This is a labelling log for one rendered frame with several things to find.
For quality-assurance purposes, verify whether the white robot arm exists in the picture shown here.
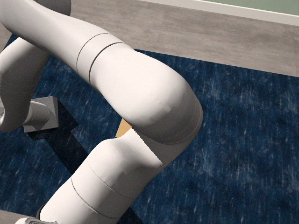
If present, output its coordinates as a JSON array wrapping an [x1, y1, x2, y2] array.
[[0, 0, 203, 218]]

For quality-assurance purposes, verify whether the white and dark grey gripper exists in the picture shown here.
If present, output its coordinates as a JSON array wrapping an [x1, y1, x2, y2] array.
[[15, 176, 121, 224]]

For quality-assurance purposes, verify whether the tan square mat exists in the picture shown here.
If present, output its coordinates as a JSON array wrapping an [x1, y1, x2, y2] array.
[[115, 118, 132, 138]]

